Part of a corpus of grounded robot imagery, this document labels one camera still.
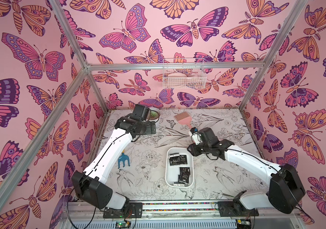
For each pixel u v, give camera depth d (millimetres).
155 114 1027
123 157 939
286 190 403
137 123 523
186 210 745
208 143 635
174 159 897
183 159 898
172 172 861
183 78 925
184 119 1130
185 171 835
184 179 796
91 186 392
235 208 662
